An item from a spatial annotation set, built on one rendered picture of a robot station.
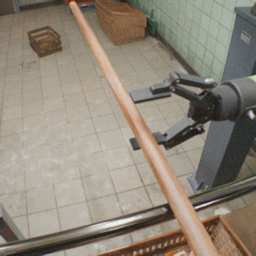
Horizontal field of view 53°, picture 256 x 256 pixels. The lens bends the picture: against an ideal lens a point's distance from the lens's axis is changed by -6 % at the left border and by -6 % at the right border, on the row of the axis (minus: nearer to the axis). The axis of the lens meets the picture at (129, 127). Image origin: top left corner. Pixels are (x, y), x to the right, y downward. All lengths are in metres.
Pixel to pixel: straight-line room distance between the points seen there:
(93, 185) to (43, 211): 0.38
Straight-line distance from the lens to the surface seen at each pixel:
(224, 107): 0.56
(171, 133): 0.58
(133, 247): 0.89
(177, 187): 0.42
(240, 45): 1.23
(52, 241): 0.42
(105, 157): 2.04
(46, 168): 2.05
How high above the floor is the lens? 1.55
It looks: 43 degrees down
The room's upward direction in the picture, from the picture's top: straight up
